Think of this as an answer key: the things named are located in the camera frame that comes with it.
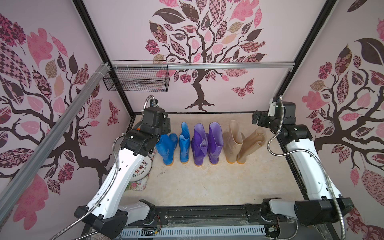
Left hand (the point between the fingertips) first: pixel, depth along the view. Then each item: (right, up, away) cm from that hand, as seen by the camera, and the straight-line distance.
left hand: (159, 124), depth 69 cm
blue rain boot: (0, -13, +19) cm, 23 cm away
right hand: (+52, +5, +5) cm, 52 cm away
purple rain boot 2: (+28, -9, +12) cm, 32 cm away
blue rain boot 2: (+12, -10, +5) cm, 16 cm away
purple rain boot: (+19, -10, +3) cm, 22 cm away
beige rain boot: (+36, -8, +4) cm, 37 cm away
